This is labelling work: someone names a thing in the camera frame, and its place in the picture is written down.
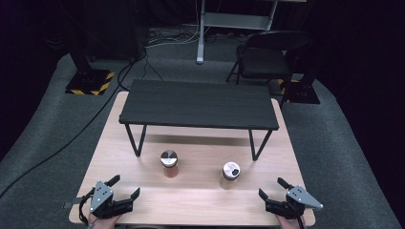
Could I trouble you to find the left hand-held gripper cable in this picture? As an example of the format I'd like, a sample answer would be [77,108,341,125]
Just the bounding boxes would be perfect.
[77,186,97,226]

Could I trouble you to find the long black floor cable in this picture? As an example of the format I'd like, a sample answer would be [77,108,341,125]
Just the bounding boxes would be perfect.
[0,47,149,200]

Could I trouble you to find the person's left hand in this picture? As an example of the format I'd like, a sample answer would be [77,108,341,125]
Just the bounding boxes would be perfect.
[87,212,124,229]

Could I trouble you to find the black shelf riser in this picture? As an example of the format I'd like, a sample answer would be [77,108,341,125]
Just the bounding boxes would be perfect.
[117,78,281,162]

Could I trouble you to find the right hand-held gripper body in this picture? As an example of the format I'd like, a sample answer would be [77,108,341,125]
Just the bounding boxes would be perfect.
[265,185,325,220]

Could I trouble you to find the right hand-held gripper cable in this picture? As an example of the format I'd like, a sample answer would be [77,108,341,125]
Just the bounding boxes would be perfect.
[293,203,306,229]

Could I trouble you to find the white desk frame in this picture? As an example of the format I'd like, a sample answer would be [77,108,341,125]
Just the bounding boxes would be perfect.
[196,0,280,66]

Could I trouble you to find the grey tape tab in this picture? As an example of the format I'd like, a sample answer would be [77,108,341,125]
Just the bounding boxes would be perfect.
[62,197,85,210]

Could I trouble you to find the tan spice jar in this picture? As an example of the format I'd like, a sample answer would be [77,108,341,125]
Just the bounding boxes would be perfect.
[220,161,242,191]

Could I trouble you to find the hand-held gripper cable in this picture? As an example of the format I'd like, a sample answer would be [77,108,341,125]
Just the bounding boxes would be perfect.
[293,203,306,229]
[77,186,97,226]

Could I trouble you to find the black folding chair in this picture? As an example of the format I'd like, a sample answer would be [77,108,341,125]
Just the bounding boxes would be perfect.
[225,30,313,108]

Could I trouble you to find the black yellow-striped stand base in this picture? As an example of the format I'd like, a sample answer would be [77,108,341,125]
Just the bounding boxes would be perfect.
[64,47,116,96]
[276,73,321,105]

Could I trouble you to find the person's right hand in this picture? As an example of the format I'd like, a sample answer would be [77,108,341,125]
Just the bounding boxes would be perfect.
[274,214,308,229]

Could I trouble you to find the bundle of floor cables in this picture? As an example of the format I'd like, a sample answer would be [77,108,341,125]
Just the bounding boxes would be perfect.
[145,26,205,50]

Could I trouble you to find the red spice jar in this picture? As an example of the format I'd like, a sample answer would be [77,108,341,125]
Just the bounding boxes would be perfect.
[160,149,180,179]

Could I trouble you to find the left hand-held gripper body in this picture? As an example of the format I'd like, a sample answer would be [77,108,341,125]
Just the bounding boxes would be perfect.
[85,180,134,220]

